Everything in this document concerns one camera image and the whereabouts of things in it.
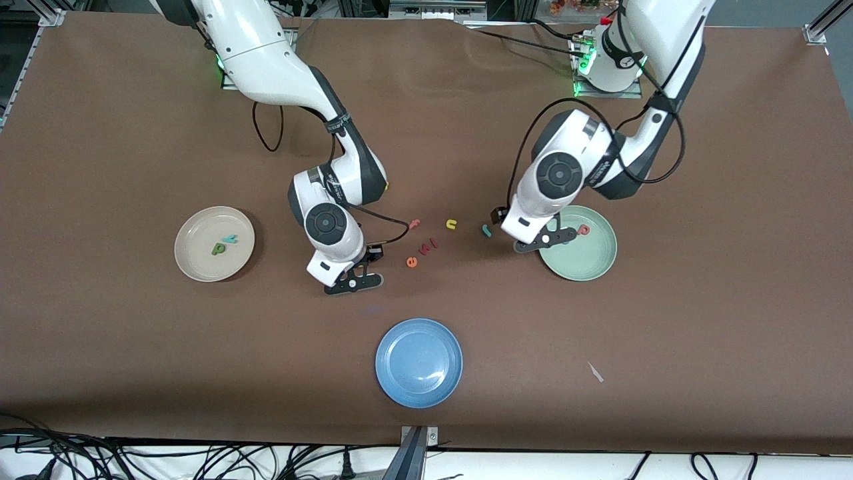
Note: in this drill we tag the blue plate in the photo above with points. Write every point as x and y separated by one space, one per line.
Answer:
418 362

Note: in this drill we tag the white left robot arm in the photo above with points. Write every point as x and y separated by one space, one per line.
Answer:
666 40

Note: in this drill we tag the green letter p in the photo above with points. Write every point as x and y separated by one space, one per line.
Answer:
218 249

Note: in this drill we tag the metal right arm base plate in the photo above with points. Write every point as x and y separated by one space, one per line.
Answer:
230 83

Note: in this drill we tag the light green plate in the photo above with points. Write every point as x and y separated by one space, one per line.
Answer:
586 261

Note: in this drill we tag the beige brown plate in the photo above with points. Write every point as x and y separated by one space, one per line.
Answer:
200 230

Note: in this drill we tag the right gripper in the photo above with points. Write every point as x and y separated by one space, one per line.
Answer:
374 253

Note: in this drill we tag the aluminium camera mount profile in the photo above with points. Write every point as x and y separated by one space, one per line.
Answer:
413 460

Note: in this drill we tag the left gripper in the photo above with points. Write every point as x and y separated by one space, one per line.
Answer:
497 216

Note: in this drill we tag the black power plug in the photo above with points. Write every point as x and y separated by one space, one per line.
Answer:
346 466

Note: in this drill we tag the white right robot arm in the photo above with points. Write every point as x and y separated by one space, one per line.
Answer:
260 53

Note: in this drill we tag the small white paper scrap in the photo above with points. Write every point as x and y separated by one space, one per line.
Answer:
595 372

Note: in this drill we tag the brown table cloth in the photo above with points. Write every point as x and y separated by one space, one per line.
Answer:
133 346

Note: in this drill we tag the orange flower decoration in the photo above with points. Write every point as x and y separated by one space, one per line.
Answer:
573 5

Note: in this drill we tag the grey metal rack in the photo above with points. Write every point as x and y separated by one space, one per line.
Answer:
433 10

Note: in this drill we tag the aluminium corner bracket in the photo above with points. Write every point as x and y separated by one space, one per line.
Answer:
52 18
816 32

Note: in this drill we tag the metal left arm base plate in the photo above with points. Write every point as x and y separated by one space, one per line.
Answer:
600 95

